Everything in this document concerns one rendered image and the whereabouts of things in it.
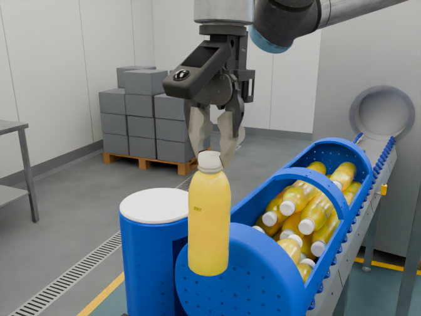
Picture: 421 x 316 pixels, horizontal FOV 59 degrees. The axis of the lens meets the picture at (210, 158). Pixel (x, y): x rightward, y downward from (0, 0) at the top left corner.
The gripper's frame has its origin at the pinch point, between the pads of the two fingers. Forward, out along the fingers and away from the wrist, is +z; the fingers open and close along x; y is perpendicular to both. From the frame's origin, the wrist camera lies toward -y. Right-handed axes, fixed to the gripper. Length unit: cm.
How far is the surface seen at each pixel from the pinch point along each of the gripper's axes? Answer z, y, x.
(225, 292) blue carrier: 31.0, 9.8, 0.9
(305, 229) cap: 29, 43, -5
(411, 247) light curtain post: 76, 154, -31
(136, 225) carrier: 39, 34, 47
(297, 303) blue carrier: 28.5, 11.3, -13.5
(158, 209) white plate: 36, 44, 46
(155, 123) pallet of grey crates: 67, 294, 254
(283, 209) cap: 24.2, 42.6, 1.5
